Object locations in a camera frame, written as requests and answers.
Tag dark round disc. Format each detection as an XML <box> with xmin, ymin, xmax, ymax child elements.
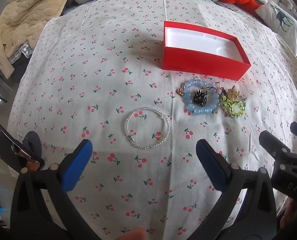
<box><xmin>22</xmin><ymin>131</ymin><xmax>42</xmax><ymax>161</ymax></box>

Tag cherry print tablecloth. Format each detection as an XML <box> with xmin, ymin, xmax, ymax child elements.
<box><xmin>7</xmin><ymin>0</ymin><xmax>297</xmax><ymax>240</ymax></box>

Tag deer print pillow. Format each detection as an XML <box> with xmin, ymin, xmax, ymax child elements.
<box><xmin>255</xmin><ymin>1</ymin><xmax>297</xmax><ymax>49</ymax></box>

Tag black hair claw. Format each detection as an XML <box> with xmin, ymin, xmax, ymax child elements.
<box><xmin>193</xmin><ymin>90</ymin><xmax>209</xmax><ymax>107</ymax></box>

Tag person's left hand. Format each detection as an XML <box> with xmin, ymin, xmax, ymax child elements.
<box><xmin>114</xmin><ymin>227</ymin><xmax>147</xmax><ymax>240</ymax></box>

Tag green bead bracelet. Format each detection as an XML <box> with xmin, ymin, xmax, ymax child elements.
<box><xmin>220</xmin><ymin>90</ymin><xmax>246</xmax><ymax>118</ymax></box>

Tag gold hoop rings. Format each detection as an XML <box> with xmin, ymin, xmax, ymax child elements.
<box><xmin>225</xmin><ymin>87</ymin><xmax>241</xmax><ymax>101</ymax></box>

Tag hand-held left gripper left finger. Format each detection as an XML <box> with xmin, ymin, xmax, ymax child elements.
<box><xmin>10</xmin><ymin>139</ymin><xmax>101</xmax><ymax>240</ymax></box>

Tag red cardboard box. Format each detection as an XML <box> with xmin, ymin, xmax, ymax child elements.
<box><xmin>161</xmin><ymin>21</ymin><xmax>251</xmax><ymax>81</ymax></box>

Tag plaid cloth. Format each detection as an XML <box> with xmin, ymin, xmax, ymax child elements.
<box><xmin>9</xmin><ymin>41</ymin><xmax>34</xmax><ymax>64</ymax></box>

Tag silver bead bracelet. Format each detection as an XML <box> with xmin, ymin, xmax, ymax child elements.
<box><xmin>127</xmin><ymin>107</ymin><xmax>170</xmax><ymax>150</ymax></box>

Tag blue bead bracelet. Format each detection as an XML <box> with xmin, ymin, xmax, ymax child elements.
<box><xmin>183</xmin><ymin>79</ymin><xmax>219</xmax><ymax>115</ymax></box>

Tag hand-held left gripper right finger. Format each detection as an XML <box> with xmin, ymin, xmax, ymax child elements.
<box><xmin>186</xmin><ymin>139</ymin><xmax>279</xmax><ymax>240</ymax></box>

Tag beige quilted blanket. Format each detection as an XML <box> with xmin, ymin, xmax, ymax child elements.
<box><xmin>0</xmin><ymin>0</ymin><xmax>71</xmax><ymax>59</ymax></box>

